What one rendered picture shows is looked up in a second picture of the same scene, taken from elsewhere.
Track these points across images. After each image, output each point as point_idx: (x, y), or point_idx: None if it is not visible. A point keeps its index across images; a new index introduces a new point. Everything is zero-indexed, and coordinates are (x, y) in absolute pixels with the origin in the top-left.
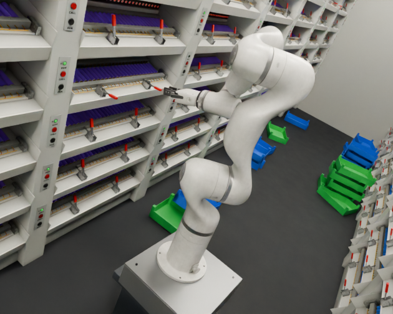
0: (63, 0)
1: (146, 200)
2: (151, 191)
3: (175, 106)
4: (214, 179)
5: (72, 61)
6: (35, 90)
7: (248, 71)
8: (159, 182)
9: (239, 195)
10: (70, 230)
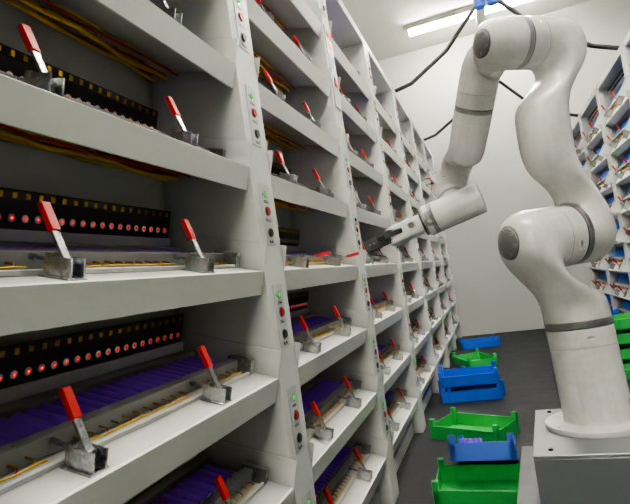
0: (244, 103)
1: (409, 496)
2: (402, 483)
3: (370, 302)
4: (561, 215)
5: (270, 194)
6: (238, 251)
7: (515, 39)
8: (400, 470)
9: (607, 221)
10: None
